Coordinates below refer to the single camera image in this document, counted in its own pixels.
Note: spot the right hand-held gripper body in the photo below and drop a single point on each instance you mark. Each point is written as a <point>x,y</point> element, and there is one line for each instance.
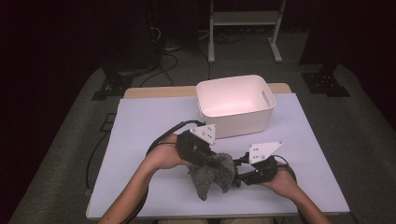
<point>264,171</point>

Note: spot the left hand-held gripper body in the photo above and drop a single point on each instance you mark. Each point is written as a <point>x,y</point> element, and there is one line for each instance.
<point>193,149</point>

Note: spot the grey fuzzy sock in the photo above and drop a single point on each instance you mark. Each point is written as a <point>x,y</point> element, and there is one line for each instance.
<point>204,179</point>

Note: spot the person's right hand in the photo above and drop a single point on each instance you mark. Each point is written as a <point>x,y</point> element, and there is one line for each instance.
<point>283,182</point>

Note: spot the person's left hand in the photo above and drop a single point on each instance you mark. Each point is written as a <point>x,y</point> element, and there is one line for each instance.
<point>163,155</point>

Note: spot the white plastic bin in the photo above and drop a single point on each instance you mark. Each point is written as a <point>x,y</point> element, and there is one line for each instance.
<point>236,124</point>

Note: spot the white table mat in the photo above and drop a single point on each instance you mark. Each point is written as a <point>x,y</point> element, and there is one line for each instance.
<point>149,124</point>

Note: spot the wooden table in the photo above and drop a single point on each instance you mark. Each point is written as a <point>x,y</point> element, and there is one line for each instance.
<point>155,92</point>

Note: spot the black stand base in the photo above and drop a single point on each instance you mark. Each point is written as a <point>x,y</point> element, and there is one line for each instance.
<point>325,84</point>
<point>113,85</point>

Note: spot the white metal stand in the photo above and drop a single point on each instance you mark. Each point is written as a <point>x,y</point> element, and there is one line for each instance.
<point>246,18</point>

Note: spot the black floor frame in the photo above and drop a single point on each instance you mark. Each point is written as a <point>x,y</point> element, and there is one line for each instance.
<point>103,126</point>

